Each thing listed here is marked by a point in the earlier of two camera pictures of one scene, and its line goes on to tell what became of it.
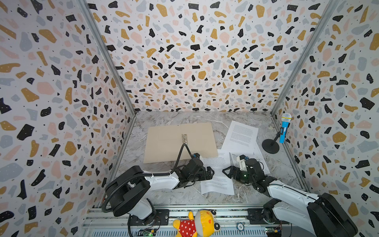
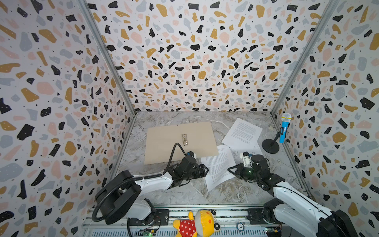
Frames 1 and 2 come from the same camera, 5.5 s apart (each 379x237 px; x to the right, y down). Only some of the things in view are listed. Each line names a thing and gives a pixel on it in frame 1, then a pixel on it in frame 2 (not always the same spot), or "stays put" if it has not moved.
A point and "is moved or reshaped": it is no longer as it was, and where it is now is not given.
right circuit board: x=273 y=231 stays put
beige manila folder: x=163 y=143 stays put
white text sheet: x=240 y=138 is moved or reshaped
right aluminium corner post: x=330 y=8 stays put
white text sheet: x=220 y=183 is moved or reshaped
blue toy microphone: x=285 y=118 stays put
